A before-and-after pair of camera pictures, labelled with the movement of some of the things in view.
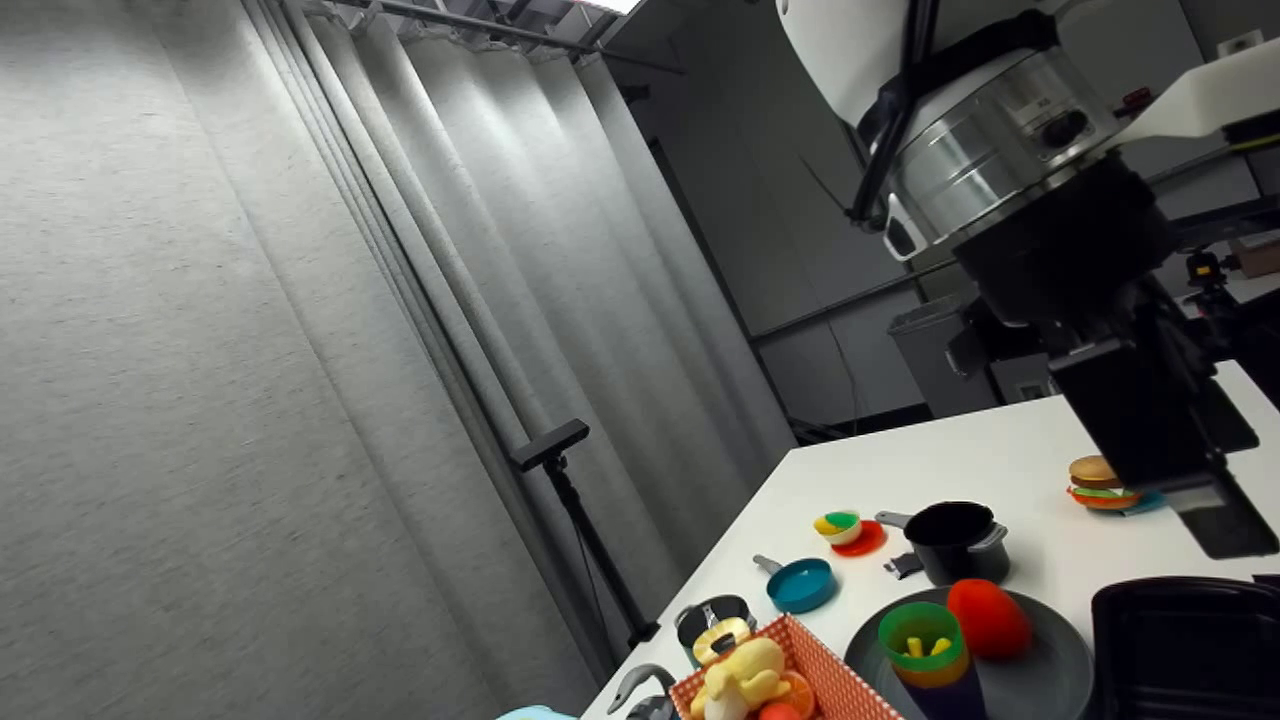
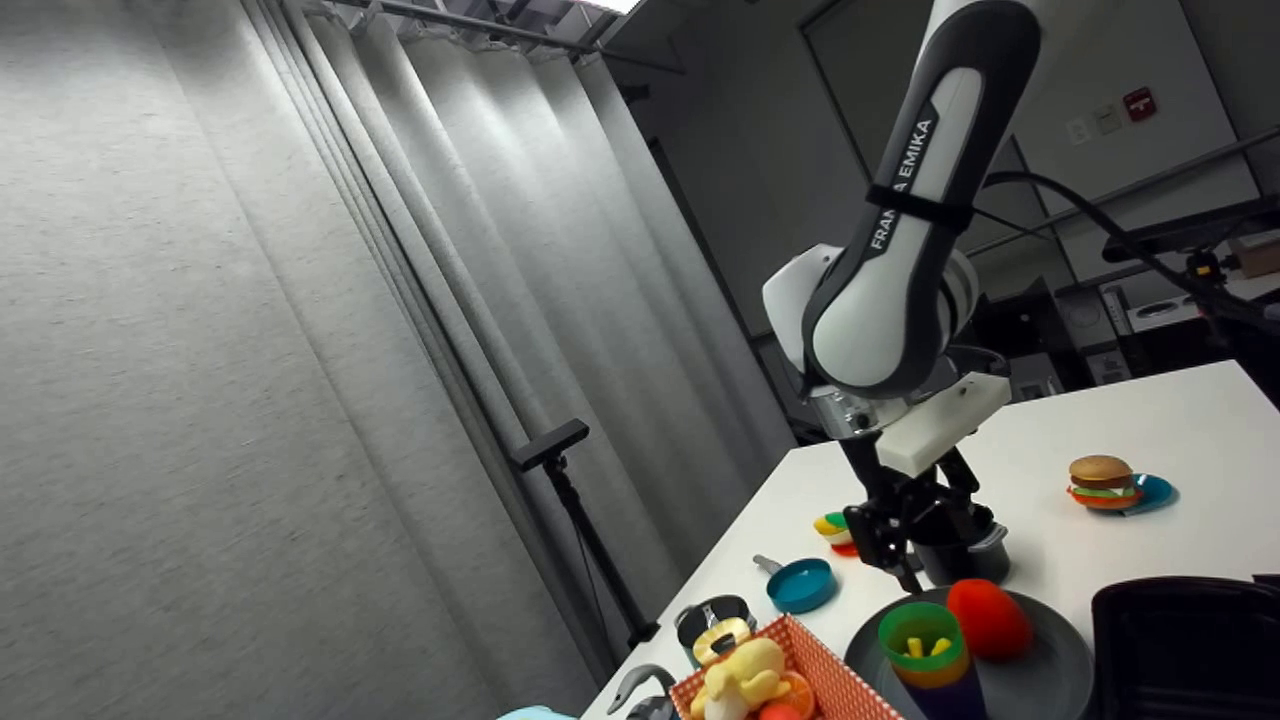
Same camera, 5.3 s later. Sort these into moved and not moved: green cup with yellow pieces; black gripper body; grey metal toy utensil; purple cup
Moved: black gripper body
Not moved: grey metal toy utensil; green cup with yellow pieces; purple cup
